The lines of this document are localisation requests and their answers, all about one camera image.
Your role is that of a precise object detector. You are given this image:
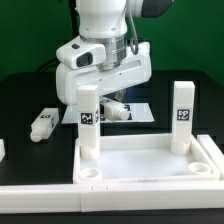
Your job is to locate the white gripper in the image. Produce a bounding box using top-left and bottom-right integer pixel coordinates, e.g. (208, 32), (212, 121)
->
(56, 42), (151, 105)

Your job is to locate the white desk top tray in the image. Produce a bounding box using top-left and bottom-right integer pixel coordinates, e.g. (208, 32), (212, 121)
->
(73, 133), (221, 184)

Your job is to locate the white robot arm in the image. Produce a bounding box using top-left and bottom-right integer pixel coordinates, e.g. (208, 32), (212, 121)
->
(56, 0), (174, 105)

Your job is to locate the white marker paper sheet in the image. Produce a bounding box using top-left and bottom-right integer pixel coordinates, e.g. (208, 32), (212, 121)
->
(62, 103), (154, 124)

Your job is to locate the black pole behind robot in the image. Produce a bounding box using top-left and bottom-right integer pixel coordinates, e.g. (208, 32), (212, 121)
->
(69, 0), (79, 37)

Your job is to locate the white block left edge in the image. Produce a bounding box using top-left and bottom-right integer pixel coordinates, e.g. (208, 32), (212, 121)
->
(0, 139), (5, 162)

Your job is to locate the grey cable on wrist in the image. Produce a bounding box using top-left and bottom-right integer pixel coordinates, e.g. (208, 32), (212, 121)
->
(125, 0), (140, 56)

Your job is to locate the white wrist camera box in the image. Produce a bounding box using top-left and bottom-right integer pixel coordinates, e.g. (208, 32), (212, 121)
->
(56, 36), (106, 70)

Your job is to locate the black cable at base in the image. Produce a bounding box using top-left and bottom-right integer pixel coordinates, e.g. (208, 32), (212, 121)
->
(35, 58), (59, 73)

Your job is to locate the white front guide rail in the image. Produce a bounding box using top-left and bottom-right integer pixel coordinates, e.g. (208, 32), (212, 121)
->
(0, 181), (224, 214)

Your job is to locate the white guide rail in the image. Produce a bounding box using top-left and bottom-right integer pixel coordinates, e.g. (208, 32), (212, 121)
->
(197, 135), (224, 181)
(0, 181), (224, 214)

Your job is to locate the white right guide rail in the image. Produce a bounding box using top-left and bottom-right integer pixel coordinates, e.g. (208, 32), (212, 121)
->
(197, 135), (224, 181)

